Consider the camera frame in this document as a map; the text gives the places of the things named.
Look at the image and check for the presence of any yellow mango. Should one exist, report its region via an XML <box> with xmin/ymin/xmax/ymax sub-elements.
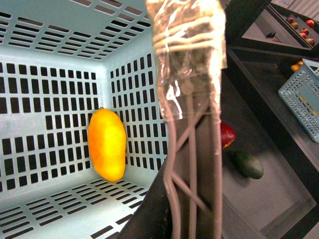
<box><xmin>88</xmin><ymin>108</ymin><xmax>127</xmax><ymax>182</ymax></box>

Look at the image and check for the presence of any light blue plastic basket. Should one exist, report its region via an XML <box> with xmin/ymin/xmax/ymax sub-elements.
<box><xmin>0</xmin><ymin>0</ymin><xmax>228</xmax><ymax>239</ymax></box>

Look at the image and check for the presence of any small blue crate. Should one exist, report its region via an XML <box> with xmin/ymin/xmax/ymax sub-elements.
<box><xmin>278</xmin><ymin>59</ymin><xmax>319</xmax><ymax>142</ymax></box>

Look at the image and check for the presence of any dark green avocado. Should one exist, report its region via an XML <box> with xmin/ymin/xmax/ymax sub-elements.
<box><xmin>233</xmin><ymin>150</ymin><xmax>264</xmax><ymax>179</ymax></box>

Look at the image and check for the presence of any red mango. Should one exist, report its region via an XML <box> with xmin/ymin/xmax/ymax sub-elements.
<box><xmin>220</xmin><ymin>121</ymin><xmax>236</xmax><ymax>149</ymax></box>

